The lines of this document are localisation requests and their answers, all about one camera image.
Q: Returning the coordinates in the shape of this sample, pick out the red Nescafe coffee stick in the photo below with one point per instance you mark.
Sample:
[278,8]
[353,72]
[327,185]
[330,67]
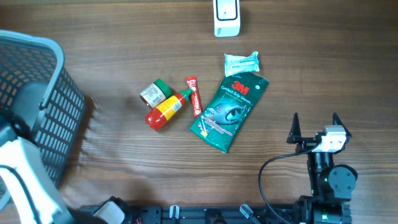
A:
[194,96]

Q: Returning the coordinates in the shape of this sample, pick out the red sauce bottle green cap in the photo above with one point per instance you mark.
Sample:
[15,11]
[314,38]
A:
[162,113]

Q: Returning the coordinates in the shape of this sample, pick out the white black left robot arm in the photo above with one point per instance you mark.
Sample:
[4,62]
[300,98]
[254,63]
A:
[36,198]

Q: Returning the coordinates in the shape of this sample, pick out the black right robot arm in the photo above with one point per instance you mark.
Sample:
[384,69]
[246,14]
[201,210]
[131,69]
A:
[331,185]

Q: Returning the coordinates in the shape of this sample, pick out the green 3M gloves pack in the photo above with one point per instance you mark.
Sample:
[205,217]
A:
[222,119]

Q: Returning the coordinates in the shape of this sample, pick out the white barcode scanner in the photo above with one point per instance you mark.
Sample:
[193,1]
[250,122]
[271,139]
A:
[227,18]

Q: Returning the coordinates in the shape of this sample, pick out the small jar green lid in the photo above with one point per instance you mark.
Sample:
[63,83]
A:
[155,93]

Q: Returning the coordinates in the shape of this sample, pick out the light green tissue pack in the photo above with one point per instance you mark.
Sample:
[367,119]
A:
[234,64]

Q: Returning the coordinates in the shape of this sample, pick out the grey plastic mesh basket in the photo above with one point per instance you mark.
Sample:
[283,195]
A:
[36,86]

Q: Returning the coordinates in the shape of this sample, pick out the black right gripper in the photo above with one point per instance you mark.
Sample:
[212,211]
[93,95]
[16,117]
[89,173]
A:
[306,144]

